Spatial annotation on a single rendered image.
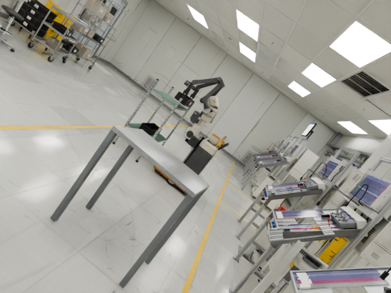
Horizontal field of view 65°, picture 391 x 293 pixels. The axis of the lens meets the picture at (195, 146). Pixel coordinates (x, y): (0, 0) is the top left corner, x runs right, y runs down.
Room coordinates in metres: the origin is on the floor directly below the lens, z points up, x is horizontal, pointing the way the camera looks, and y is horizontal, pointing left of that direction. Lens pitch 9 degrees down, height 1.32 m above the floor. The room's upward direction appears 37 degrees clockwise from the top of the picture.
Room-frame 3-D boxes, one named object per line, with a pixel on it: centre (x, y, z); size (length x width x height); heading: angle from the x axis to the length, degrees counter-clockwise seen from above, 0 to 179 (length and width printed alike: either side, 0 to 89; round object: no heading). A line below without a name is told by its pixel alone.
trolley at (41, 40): (6.32, 3.61, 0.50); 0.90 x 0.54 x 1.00; 9
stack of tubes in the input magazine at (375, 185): (2.97, -1.61, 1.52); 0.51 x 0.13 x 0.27; 175
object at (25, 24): (6.78, 4.57, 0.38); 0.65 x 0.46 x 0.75; 88
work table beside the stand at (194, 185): (2.11, 0.12, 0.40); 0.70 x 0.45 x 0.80; 79
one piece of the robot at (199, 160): (4.52, -0.14, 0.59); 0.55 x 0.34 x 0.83; 175
